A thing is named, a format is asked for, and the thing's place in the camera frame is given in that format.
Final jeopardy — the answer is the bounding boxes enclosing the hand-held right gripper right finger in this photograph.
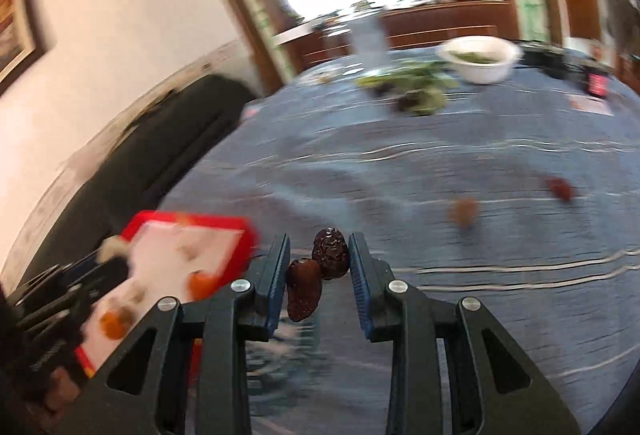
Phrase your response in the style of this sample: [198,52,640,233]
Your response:
[346,232,583,435]

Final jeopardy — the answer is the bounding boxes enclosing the wooden cabinet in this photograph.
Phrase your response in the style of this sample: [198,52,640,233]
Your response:
[274,0,521,72]

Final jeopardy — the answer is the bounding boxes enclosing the small orange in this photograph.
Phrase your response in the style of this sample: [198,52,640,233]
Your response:
[99,306,138,341]

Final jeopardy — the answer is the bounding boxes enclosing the framed wall picture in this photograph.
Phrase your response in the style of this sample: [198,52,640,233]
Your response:
[0,0,49,96]

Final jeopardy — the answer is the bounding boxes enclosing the dark purple fruit cluster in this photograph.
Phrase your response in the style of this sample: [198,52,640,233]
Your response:
[375,82,426,116]

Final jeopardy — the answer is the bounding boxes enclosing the small red box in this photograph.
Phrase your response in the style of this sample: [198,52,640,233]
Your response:
[582,60,614,99]

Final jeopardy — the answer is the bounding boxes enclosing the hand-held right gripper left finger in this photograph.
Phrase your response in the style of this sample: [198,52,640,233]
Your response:
[55,232,292,435]

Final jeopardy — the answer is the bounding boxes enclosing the red and white card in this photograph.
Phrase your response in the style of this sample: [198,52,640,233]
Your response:
[569,94,614,116]

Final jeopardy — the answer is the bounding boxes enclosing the smooth red date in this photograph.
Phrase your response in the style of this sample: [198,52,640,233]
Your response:
[544,177,577,203]
[285,258,322,322]

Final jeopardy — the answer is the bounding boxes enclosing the green vegetable scraps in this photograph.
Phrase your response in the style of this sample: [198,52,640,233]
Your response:
[357,59,460,116]

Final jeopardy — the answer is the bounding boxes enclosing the dark sofa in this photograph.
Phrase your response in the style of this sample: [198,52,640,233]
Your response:
[10,75,257,288]

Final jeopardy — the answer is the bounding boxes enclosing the black gadget pile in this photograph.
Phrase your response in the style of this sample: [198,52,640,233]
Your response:
[520,42,582,76]

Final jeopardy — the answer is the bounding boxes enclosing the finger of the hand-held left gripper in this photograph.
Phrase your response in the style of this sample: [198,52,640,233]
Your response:
[22,257,133,333]
[10,255,103,313]

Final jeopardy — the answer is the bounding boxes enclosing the blue plaid tablecloth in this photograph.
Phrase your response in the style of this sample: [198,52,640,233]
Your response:
[150,46,640,435]

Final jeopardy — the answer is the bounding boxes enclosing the person's left hand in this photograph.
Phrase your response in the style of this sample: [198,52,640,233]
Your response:
[35,367,88,416]

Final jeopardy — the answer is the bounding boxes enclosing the clear glass pitcher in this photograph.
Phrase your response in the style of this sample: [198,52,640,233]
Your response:
[350,12,392,60]

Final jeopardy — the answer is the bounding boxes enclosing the red tray with white inside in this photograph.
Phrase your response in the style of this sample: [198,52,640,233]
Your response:
[74,210,259,378]

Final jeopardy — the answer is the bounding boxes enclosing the wrinkled dark red date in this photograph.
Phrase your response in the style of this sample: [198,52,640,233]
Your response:
[311,226,350,281]

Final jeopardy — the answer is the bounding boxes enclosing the white bowl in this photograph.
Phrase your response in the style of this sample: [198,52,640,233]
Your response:
[440,36,523,86]

